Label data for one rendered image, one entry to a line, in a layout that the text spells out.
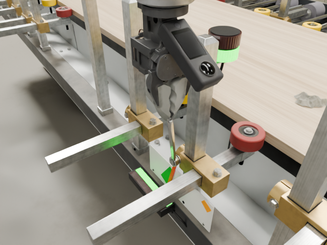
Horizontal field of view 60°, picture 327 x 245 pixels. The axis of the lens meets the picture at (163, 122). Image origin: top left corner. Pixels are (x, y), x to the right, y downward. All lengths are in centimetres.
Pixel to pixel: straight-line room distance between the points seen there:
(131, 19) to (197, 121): 29
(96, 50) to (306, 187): 75
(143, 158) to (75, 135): 131
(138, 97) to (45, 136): 151
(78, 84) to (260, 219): 91
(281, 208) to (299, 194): 5
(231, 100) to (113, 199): 108
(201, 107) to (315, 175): 24
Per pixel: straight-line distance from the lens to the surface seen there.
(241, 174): 91
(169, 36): 43
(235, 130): 69
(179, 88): 50
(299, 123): 78
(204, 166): 64
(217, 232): 75
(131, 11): 69
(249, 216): 89
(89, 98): 121
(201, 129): 60
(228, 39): 52
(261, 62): 106
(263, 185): 87
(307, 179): 45
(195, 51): 43
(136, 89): 77
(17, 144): 224
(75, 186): 181
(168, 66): 46
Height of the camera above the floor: 133
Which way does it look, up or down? 37 degrees down
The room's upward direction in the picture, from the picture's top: straight up
